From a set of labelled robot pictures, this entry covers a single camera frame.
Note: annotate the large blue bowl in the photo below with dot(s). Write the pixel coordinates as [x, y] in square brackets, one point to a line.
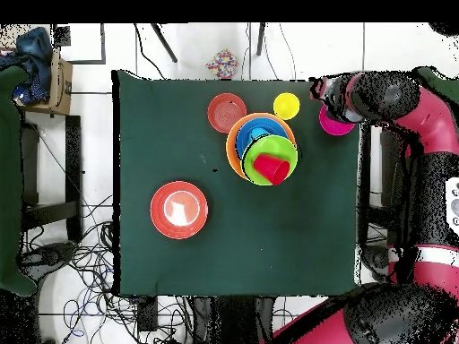
[244, 136]

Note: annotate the blue cloth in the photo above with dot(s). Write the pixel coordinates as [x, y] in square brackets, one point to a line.
[34, 46]

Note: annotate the black floor box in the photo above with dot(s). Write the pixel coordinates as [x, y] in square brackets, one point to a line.
[147, 313]

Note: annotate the blue cup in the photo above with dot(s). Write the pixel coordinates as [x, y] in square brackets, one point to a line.
[256, 134]

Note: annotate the large orange bowl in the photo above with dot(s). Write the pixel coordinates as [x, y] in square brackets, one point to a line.
[231, 150]

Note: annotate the black stool frame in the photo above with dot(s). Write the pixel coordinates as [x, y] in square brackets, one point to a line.
[73, 161]

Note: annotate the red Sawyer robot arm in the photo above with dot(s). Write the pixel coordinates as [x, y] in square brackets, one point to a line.
[423, 118]

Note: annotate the small red bowl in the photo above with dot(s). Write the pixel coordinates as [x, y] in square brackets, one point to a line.
[227, 113]

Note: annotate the pink bowl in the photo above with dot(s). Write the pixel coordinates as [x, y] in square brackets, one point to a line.
[331, 127]

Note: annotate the wide red bowl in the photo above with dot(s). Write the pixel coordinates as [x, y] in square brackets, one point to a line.
[179, 210]

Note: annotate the dark green tablecloth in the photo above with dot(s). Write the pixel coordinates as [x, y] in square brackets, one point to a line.
[215, 251]

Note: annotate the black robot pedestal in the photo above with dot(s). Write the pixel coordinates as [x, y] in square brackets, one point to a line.
[233, 322]

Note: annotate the green bowl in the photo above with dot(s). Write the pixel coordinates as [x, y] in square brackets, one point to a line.
[272, 145]

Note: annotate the black floor frame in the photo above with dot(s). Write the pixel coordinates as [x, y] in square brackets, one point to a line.
[103, 43]

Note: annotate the cardboard box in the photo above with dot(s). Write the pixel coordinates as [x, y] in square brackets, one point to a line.
[61, 89]

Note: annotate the black tripod leg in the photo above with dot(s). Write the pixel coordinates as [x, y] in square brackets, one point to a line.
[165, 43]
[260, 39]

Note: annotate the green cloth covered table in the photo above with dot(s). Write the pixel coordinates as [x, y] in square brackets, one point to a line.
[9, 179]
[443, 84]

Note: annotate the yellow cup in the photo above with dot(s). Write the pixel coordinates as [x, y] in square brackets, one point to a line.
[286, 106]

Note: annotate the colourful patterned box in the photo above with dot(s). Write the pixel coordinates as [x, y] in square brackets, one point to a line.
[222, 64]

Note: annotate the black caster base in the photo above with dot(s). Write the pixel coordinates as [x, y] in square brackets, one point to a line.
[50, 254]

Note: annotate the red cup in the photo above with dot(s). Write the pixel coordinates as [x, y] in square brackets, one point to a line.
[272, 168]

